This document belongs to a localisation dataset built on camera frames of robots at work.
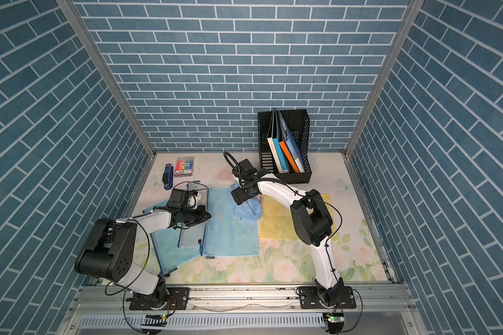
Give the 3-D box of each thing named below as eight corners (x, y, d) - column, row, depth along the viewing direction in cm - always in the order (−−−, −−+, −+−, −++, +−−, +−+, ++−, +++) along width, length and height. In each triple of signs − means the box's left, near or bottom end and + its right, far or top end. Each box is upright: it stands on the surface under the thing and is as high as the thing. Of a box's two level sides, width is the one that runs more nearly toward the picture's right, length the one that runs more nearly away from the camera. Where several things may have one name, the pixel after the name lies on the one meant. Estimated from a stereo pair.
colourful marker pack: (174, 178, 112) (173, 175, 110) (177, 159, 121) (176, 157, 119) (193, 176, 113) (192, 173, 111) (194, 158, 122) (193, 155, 120)
